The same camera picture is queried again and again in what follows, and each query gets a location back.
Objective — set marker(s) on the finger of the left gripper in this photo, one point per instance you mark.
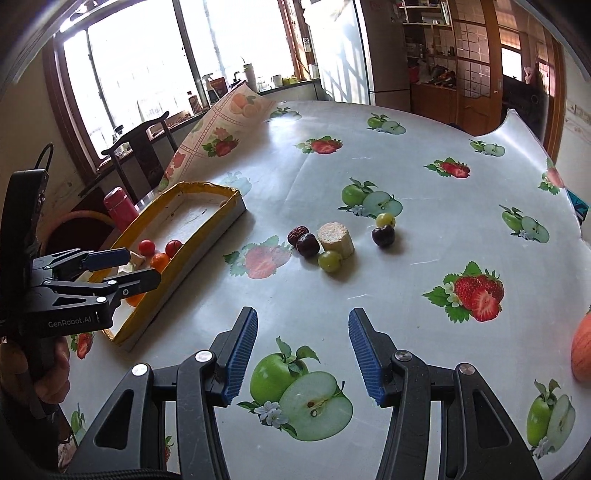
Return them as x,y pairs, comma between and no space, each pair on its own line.
70,264
106,295

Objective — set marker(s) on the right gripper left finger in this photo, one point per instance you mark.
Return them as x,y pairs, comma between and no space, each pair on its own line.
160,423

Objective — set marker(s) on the orange mandarin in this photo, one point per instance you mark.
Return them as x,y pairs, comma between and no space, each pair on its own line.
159,261
134,300

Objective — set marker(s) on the red cherry tomato with stem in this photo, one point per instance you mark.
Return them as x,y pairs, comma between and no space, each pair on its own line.
172,247

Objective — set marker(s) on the dried red jujube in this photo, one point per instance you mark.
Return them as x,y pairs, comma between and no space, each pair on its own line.
296,234

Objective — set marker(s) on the small dark plum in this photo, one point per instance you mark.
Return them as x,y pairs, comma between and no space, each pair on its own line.
384,236

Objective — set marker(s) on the pale green grape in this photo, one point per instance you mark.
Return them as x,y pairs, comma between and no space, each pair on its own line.
385,219

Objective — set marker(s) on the left hand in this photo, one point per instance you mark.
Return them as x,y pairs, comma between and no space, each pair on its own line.
51,389

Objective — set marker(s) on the wicker round chair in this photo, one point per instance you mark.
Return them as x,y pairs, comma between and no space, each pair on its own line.
84,229

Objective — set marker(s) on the red thermos bottle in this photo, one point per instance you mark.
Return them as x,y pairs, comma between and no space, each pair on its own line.
120,208

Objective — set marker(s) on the yellow-rimmed white tray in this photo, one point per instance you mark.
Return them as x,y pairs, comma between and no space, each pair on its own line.
184,222

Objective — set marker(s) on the red apple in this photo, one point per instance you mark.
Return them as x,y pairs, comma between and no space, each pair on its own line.
581,350

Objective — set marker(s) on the dark wooden chair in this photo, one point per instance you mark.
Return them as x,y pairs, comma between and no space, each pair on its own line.
143,151

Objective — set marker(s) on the fruit-print tablecloth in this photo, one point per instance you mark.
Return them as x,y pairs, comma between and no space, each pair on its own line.
487,268

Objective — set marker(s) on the spray bottle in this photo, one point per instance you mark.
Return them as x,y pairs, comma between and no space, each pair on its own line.
212,94

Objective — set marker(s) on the white cylinder bottle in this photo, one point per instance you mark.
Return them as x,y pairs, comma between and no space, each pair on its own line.
250,77

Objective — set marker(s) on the wooden glass door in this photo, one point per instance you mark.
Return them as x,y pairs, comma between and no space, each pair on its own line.
479,65

